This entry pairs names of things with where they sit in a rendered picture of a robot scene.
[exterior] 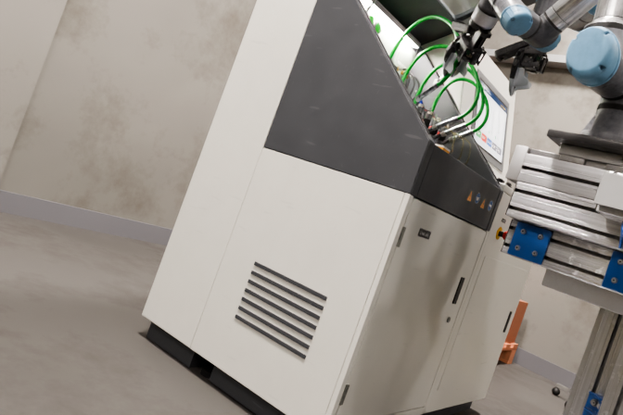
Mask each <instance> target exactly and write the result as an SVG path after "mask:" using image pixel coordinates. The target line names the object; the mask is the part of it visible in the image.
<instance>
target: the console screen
mask: <svg viewBox="0 0 623 415"><path fill-rule="evenodd" d="M477 74H478V77H479V79H480V81H481V83H482V86H483V89H484V93H485V94H486V96H487V98H488V101H489V119H488V121H487V123H486V124H485V126H484V127H483V128H482V129H481V130H479V131H478V132H475V133H474V134H473V136H474V138H475V140H476V141H477V144H478V146H479V147H480V149H481V151H482V153H483V154H484V156H485V158H486V160H487V161H488V162H489V163H490V164H491V165H493V166H494V167H495V168H497V169H498V170H499V171H501V172H502V170H503V161H504V151H505V142H506V133H507V123H508V114H509V105H510V104H509V103H508V102H507V100H506V99H505V98H504V97H503V96H502V95H501V93H500V92H499V91H498V90H497V89H496V88H495V87H494V85H493V84H492V83H491V82H490V81H489V80H488V79H487V77H486V76H485V75H484V74H483V73H482V72H481V71H480V69H477ZM480 106H481V95H480V97H479V100H478V102H477V105H476V107H475V108H474V110H473V115H472V119H473V118H474V117H475V116H476V115H477V113H478V111H479V109H480ZM485 115H486V106H484V110H483V112H482V114H481V116H480V117H479V119H478V120H477V121H476V122H474V123H473V124H471V130H474V129H475V128H476V127H478V126H479V125H480V124H481V123H482V122H483V120H484V118H485Z"/></svg>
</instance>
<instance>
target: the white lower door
mask: <svg viewBox="0 0 623 415"><path fill-rule="evenodd" d="M485 235H486V231H483V230H481V229H479V228H478V227H476V226H474V225H472V224H469V223H467V222H465V221H463V220H460V219H458V218H455V217H453V216H452V215H450V214H448V213H446V212H444V211H441V210H439V209H437V208H435V207H432V206H430V205H428V204H426V203H424V202H422V201H420V200H418V199H416V198H413V201H412V203H411V206H410V208H409V211H408V214H407V217H406V220H405V222H404V224H403V227H402V230H401V232H400V237H399V240H398V243H397V244H396V247H395V250H394V253H393V256H392V258H391V261H390V263H389V266H388V270H387V273H386V276H385V279H384V281H383V283H382V286H381V289H380V291H379V294H378V297H377V300H376V302H375V306H374V309H373V312H372V315H371V317H370V320H369V322H368V325H367V327H366V330H365V333H364V336H363V339H362V342H361V345H360V348H359V351H358V353H357V356H356V359H355V361H354V363H353V366H352V369H351V372H350V376H349V379H348V381H347V384H346V387H345V389H344V392H343V395H342V397H341V399H340V402H339V405H338V408H337V412H336V415H387V414H391V413H395V412H399V411H404V410H407V409H415V408H419V407H423V406H424V405H425V403H426V400H427V397H428V394H429V391H430V388H431V386H432V383H433V381H434V378H435V375H436V373H437V370H438V367H439V363H440V361H441V358H442V355H443V352H444V349H445V347H446V345H447V342H448V339H449V336H450V334H451V329H452V326H453V324H454V322H455V319H456V316H457V313H458V310H459V307H460V306H461V303H462V300H463V297H464V293H465V290H466V287H467V285H468V282H469V280H470V277H471V274H472V271H473V268H474V267H475V264H476V261H477V256H478V254H479V251H480V248H481V246H482V243H483V241H484V238H485Z"/></svg>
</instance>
